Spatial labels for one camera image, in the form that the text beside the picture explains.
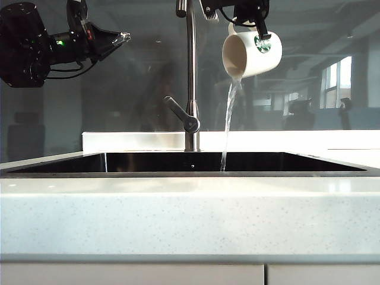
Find black rectangular sink basin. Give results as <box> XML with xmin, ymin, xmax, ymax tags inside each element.
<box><xmin>4</xmin><ymin>151</ymin><xmax>368</xmax><ymax>179</ymax></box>

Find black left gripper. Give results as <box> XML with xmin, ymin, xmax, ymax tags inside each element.
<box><xmin>75</xmin><ymin>20</ymin><xmax>132</xmax><ymax>62</ymax></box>

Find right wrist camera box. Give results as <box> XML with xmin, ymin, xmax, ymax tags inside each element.
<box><xmin>200</xmin><ymin>0</ymin><xmax>221</xmax><ymax>21</ymax></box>

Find steel gooseneck faucet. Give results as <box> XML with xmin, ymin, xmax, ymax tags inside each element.
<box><xmin>175</xmin><ymin>0</ymin><xmax>200</xmax><ymax>153</ymax></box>

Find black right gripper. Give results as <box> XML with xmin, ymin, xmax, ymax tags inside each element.
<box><xmin>233</xmin><ymin>0</ymin><xmax>273</xmax><ymax>41</ymax></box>

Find steel faucet lever handle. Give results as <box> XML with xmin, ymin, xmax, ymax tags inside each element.
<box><xmin>162</xmin><ymin>95</ymin><xmax>200</xmax><ymax>134</ymax></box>

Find grey cabinet door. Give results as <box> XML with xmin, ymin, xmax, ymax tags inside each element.
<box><xmin>267</xmin><ymin>264</ymin><xmax>380</xmax><ymax>285</ymax></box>
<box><xmin>0</xmin><ymin>264</ymin><xmax>265</xmax><ymax>285</ymax></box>

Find white Starbucks logo mug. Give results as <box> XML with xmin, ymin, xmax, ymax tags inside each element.
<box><xmin>221</xmin><ymin>17</ymin><xmax>283</xmax><ymax>80</ymax></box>

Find poured water stream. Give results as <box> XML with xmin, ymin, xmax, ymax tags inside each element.
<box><xmin>220</xmin><ymin>75</ymin><xmax>243</xmax><ymax>172</ymax></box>

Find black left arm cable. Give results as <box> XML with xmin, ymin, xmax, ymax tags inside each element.
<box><xmin>46</xmin><ymin>58</ymin><xmax>99</xmax><ymax>80</ymax></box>

